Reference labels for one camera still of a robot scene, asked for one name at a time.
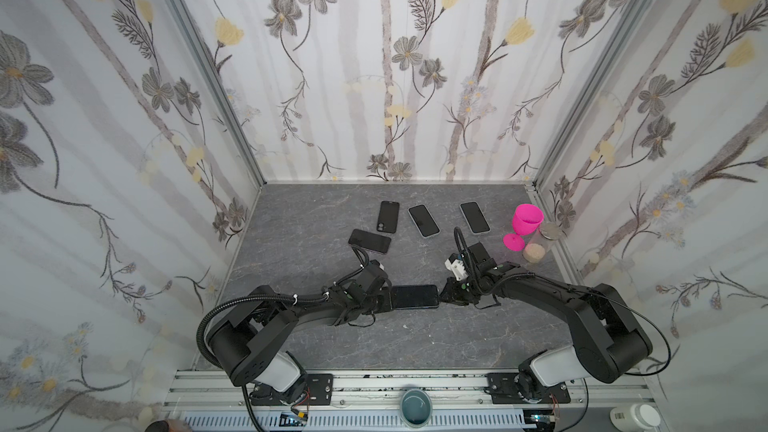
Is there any black phone case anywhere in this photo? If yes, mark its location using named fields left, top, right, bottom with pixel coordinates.
left=388, top=283, right=441, bottom=311

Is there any light blue case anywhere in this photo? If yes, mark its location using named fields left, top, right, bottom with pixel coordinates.
left=459, top=200, right=492, bottom=236
left=407, top=203, right=442, bottom=239

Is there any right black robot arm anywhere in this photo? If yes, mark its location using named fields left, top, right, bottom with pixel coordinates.
left=440, top=243, right=653, bottom=403

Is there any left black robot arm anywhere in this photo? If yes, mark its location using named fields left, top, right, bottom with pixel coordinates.
left=195, top=260, right=394, bottom=405

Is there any clear jar with cork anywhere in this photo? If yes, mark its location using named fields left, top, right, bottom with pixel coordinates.
left=522, top=222, right=563, bottom=264

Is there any pink plastic goblet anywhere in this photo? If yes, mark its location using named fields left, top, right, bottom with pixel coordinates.
left=503, top=204, right=544, bottom=251

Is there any teal round cup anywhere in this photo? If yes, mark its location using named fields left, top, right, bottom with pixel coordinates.
left=399, top=389, right=433, bottom=428

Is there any white bottle bottom right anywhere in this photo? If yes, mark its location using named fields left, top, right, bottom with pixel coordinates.
left=609, top=403, right=661, bottom=432

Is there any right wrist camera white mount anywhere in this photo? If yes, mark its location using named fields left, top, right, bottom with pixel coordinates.
left=444, top=253, right=469, bottom=282

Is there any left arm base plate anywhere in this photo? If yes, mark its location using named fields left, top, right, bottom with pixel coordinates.
left=249, top=373, right=334, bottom=406

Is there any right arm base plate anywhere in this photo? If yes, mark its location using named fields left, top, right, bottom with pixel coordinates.
left=484, top=373, right=571, bottom=405

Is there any white slotted cable duct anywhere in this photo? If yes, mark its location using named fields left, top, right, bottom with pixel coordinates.
left=182, top=409, right=536, bottom=431

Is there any aluminium front rail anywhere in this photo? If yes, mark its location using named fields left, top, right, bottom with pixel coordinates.
left=162, top=369, right=655, bottom=414

